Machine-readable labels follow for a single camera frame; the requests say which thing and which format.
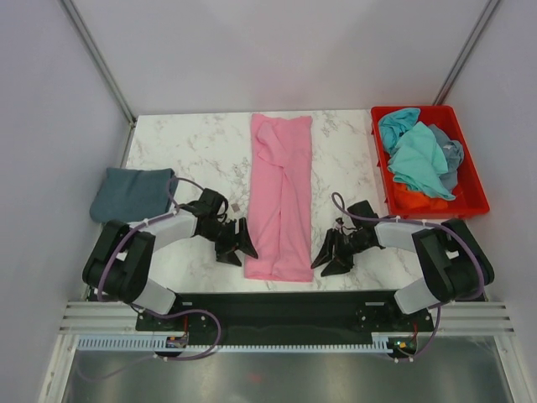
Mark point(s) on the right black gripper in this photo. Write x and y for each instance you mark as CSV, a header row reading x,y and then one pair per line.
x,y
341,263

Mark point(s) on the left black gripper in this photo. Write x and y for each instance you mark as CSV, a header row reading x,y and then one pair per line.
x,y
241,240

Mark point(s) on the pink t shirt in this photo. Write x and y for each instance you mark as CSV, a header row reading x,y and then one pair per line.
x,y
279,208

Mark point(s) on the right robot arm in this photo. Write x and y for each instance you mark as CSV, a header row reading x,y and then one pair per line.
x,y
453,265

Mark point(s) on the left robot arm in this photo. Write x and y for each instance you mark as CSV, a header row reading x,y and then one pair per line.
x,y
119,264

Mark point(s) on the orange garment in bin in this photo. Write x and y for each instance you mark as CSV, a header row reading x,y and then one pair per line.
x,y
416,200

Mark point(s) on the folded dark blue t shirt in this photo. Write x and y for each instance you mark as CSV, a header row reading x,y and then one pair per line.
x,y
132,195

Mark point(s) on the teal t shirt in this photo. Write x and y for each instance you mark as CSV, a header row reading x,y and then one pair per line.
x,y
415,157

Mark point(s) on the red plastic bin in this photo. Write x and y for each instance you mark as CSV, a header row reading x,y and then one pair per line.
x,y
470,199

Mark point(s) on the grey blue t shirt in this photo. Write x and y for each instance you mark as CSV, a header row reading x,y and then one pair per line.
x,y
454,154

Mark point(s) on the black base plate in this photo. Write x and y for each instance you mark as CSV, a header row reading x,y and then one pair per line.
x,y
194,303

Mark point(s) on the white slotted cable duct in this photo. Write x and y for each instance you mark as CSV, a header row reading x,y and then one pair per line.
x,y
160,342

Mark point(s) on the aluminium frame rail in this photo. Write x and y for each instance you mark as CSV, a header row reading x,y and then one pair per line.
x,y
456,319

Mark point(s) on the left corner aluminium post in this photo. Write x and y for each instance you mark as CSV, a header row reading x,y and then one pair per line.
x,y
74,15

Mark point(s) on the corner aluminium post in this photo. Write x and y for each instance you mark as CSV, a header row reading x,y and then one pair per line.
x,y
74,15
472,41

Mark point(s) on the right corner aluminium post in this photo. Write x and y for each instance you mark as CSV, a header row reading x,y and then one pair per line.
x,y
472,41

